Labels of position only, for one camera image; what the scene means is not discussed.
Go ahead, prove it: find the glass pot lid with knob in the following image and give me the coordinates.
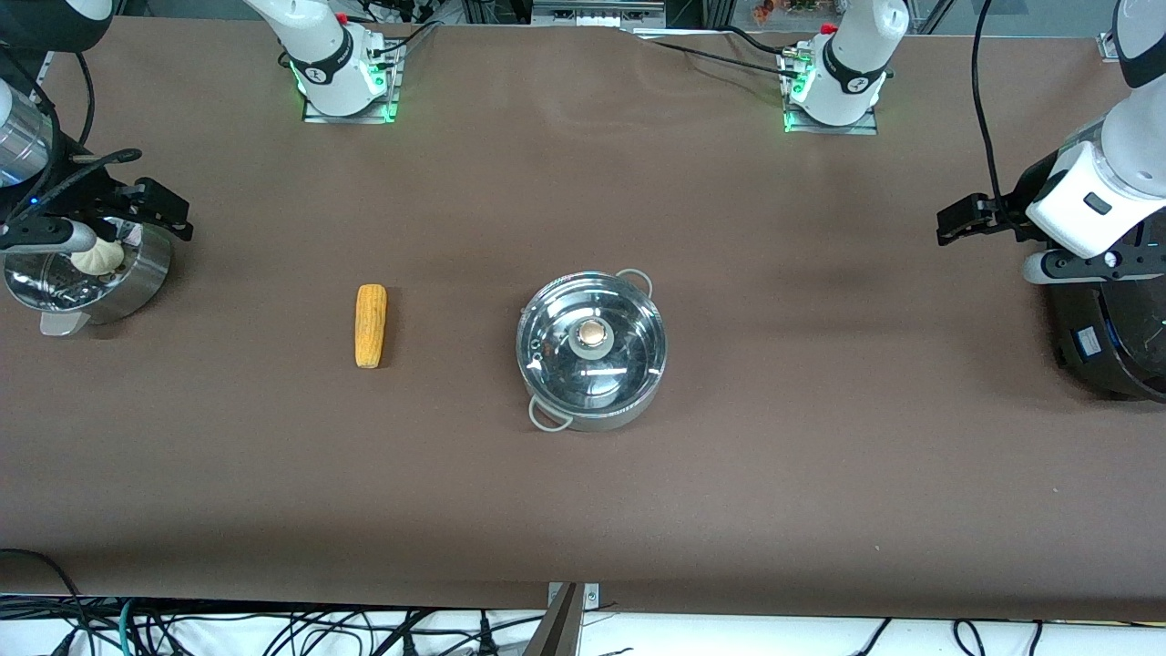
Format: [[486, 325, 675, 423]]
[[517, 272, 668, 414]]

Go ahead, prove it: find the yellow corn cob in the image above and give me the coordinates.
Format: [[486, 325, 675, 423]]
[[354, 283, 389, 370]]

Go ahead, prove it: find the stainless steel pot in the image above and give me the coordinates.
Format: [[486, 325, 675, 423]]
[[516, 267, 669, 434]]

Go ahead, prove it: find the white steamed bun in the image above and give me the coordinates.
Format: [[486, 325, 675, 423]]
[[70, 238, 128, 278]]

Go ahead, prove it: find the black round appliance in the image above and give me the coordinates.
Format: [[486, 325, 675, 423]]
[[1038, 272, 1166, 404]]

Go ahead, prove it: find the steel bowl with handle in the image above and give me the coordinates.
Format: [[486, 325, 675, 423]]
[[3, 217, 174, 339]]

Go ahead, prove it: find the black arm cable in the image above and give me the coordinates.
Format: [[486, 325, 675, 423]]
[[970, 0, 1010, 220]]

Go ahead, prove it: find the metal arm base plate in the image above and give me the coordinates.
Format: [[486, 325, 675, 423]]
[[780, 50, 881, 137], [300, 41, 404, 125]]

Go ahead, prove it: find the black base cable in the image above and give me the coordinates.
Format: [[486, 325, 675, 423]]
[[638, 26, 807, 76]]

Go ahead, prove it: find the black floor cable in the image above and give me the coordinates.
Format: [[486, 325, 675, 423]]
[[0, 548, 87, 656]]

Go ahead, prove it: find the aluminium frame profile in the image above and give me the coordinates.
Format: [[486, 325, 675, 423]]
[[531, 0, 669, 28]]

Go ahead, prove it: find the metal table edge bracket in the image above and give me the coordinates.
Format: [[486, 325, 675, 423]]
[[524, 582, 601, 656]]

